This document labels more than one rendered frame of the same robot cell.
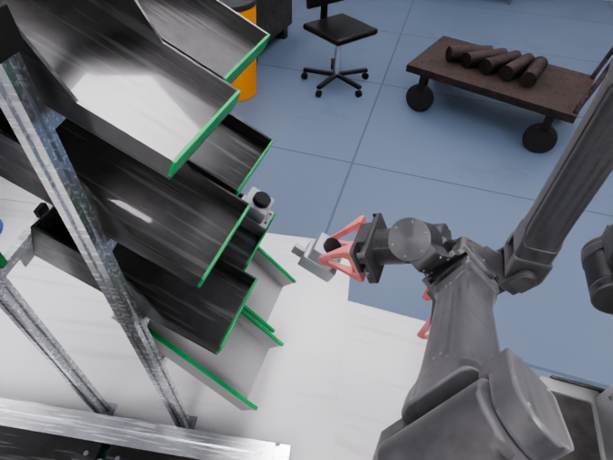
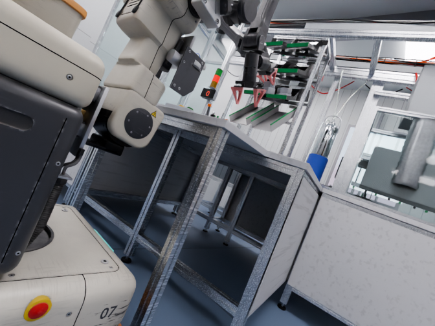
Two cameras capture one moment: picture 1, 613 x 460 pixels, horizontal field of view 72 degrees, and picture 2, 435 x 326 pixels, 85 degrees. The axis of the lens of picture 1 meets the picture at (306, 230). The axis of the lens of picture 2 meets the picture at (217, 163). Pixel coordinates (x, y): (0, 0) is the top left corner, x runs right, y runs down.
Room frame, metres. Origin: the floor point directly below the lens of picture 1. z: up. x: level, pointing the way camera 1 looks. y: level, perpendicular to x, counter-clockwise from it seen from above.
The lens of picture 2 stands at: (0.88, -1.18, 0.67)
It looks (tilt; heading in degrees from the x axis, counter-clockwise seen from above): 2 degrees up; 114
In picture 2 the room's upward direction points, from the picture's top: 23 degrees clockwise
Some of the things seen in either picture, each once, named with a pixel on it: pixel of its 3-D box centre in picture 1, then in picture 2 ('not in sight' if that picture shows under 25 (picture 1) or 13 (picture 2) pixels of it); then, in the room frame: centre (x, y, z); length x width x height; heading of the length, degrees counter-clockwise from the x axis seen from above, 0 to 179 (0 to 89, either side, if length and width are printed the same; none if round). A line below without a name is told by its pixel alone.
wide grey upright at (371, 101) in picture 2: not in sight; (360, 128); (1.01, 1.20, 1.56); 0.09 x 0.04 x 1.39; 173
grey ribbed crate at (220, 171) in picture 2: not in sight; (236, 176); (-0.29, 2.32, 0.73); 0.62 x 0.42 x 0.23; 173
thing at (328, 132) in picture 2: not in sight; (327, 136); (0.78, 0.94, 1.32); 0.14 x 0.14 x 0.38
